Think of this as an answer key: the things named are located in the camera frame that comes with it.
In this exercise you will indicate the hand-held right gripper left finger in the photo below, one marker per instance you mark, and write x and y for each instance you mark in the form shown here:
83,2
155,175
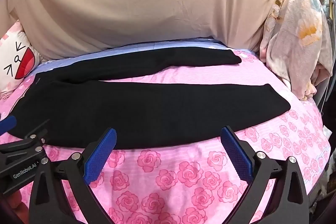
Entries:
101,155

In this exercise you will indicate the pink rose print bed sheet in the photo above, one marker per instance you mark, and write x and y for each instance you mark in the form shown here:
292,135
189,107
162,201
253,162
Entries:
170,174

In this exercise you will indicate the pale floral fleece blanket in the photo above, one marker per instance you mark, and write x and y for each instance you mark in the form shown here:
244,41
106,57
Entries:
294,43

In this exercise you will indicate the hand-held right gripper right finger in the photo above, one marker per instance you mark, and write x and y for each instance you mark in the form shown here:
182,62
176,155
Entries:
236,155

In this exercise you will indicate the cat face print pillow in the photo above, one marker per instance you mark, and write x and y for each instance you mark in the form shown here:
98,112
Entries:
15,56

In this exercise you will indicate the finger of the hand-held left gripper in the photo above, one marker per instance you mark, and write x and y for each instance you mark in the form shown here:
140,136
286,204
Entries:
31,144
8,123

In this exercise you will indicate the beige curtain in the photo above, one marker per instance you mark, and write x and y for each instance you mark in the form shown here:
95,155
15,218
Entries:
131,3

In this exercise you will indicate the black pants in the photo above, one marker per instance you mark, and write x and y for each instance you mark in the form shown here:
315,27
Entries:
131,108

